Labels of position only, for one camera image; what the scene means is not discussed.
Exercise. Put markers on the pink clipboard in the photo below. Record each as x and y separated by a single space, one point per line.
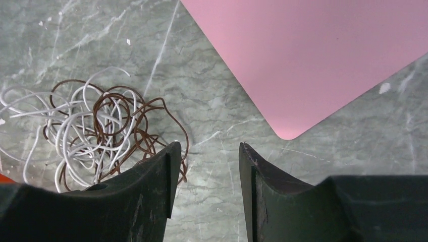
300 61

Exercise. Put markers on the orange square tray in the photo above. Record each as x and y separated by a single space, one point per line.
5 180

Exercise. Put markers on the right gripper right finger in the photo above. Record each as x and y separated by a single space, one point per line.
280 207

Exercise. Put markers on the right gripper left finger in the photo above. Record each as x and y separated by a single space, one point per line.
132 206

